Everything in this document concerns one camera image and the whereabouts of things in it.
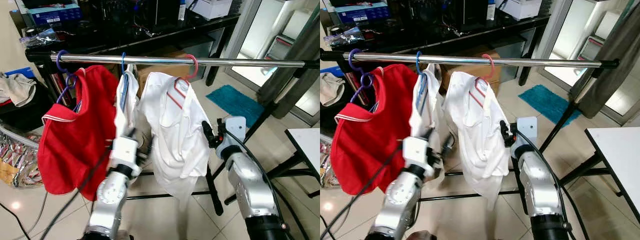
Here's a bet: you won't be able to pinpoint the red polo shirt white trim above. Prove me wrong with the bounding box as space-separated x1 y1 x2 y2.
330 66 420 197
37 65 121 201

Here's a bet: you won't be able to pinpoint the pink plastic hanger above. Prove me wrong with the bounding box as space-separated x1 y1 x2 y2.
470 53 496 108
166 53 200 111

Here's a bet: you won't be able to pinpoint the blue plastic hanger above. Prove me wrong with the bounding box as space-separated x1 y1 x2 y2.
119 52 130 112
415 50 430 115

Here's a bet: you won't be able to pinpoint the white short sleeve shirt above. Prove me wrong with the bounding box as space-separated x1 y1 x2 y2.
442 71 511 211
137 71 212 211

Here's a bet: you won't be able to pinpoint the teal floor mat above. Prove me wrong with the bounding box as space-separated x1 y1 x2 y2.
518 84 583 126
206 85 266 128

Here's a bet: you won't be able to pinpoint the white table black legs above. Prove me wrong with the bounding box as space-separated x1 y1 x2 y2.
260 128 321 200
560 127 640 224

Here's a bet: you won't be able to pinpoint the black suitcase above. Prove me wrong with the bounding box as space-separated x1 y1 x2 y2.
320 95 351 133
0 95 56 131

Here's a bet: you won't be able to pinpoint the black desk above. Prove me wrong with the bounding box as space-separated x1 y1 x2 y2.
9 0 242 88
320 0 551 86

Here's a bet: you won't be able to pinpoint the grey sliding glass door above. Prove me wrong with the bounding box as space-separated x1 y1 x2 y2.
220 0 321 126
530 0 640 126

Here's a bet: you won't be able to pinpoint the beige cloth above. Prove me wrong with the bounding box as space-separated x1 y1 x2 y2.
0 72 37 107
320 72 346 107

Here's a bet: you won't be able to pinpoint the dark grey curtain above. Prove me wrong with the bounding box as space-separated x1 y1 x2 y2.
570 0 640 118
257 10 321 118

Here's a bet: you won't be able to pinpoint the white desktop device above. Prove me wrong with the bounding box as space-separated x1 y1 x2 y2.
192 0 233 20
500 0 546 20

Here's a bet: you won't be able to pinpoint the clear plastic bag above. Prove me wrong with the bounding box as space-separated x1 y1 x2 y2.
20 27 61 48
324 26 366 47

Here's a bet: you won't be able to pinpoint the blue carton box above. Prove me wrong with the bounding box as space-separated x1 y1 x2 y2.
31 4 83 26
336 2 390 23

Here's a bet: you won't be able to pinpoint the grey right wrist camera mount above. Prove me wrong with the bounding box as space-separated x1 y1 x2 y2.
224 116 247 147
515 116 539 147

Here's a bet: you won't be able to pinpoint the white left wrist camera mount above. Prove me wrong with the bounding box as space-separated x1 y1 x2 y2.
401 136 436 171
110 136 141 171

